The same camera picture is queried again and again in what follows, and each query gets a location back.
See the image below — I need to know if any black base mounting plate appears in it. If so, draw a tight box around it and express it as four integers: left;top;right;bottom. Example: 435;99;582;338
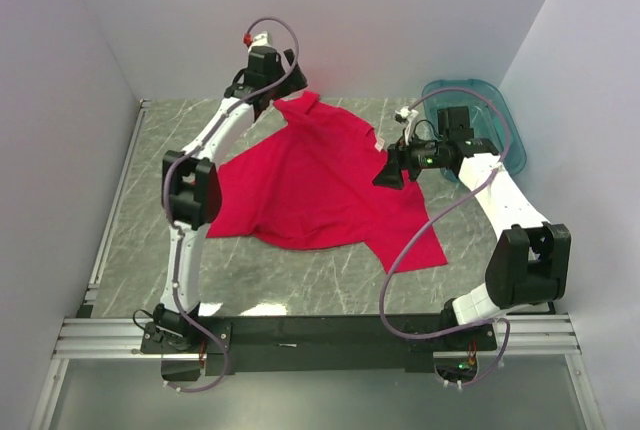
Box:
140;314;498;376

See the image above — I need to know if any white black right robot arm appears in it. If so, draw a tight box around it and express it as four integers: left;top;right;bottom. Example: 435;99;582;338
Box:
373;107;572;349

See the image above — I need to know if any teal plastic bin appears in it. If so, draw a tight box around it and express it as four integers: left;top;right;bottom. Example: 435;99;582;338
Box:
422;79;527;176

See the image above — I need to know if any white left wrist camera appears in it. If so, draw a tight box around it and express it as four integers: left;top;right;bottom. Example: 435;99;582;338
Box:
243;31;273;51

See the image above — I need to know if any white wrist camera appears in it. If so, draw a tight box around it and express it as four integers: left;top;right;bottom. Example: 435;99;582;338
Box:
243;31;273;51
394;106;419;146

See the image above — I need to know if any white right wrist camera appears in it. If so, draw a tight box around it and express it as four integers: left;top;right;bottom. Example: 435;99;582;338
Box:
394;106;419;146

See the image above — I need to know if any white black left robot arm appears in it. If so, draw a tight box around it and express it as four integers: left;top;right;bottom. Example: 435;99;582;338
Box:
153;44;307;352

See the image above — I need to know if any aluminium front rail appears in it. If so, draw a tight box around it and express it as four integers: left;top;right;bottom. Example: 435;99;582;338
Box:
52;314;581;360

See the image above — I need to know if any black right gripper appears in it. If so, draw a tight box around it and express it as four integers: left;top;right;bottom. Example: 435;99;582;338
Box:
373;127;448;190

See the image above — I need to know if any red t shirt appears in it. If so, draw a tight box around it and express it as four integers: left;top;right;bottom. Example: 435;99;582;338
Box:
207;92;429;270

